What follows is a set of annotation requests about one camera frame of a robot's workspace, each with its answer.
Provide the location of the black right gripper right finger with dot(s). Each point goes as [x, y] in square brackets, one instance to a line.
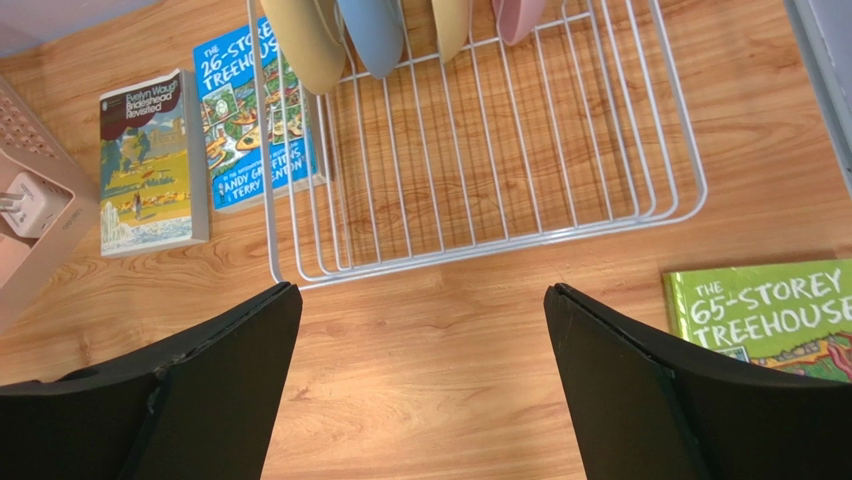
[645, 404]

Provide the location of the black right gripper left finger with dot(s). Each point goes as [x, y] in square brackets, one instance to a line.
[199, 404]

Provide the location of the yellow plate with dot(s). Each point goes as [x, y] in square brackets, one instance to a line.
[452, 19]
[310, 36]

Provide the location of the pink plate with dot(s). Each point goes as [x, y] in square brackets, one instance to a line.
[515, 19]

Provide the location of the blue plate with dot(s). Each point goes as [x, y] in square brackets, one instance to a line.
[375, 28]

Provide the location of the green 65-Storey Treehouse book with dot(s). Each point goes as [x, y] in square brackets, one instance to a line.
[791, 317]

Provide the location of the pink desk file organizer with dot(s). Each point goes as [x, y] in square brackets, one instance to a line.
[27, 264]

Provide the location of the white power adapter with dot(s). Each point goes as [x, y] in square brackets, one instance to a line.
[31, 204]

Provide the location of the Brideshead Revisited book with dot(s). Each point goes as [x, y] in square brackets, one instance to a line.
[153, 168]

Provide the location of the blue 26-Storey Treehouse book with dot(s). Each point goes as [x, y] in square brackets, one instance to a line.
[240, 79]

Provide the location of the white wire dish rack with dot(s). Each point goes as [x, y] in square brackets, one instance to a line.
[580, 130]

